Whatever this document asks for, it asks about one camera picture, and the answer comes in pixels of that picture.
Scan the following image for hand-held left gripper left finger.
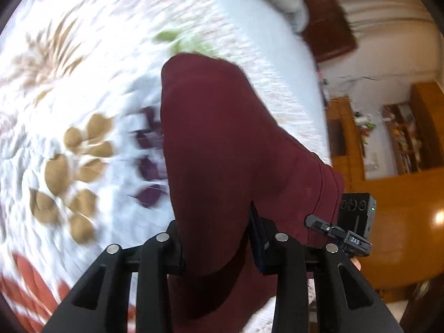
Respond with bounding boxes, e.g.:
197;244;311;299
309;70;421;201
42;220;185;333

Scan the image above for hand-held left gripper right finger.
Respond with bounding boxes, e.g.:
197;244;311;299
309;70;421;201
250;201;405;333

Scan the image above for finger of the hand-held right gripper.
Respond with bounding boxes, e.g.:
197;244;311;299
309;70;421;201
304;214;345;243

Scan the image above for maroon pants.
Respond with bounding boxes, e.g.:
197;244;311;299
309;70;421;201
160;53;346;333

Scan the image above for wooden cabinet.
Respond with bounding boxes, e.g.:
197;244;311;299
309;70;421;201
326;97;444;301

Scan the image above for wooden shelf unit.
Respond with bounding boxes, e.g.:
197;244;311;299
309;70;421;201
382;81;444;177

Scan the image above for dark brown headboard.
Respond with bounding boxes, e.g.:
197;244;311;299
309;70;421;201
301;0;358;64

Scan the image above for floral printed bed sheet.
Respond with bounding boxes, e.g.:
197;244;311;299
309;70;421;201
0;0;334;333

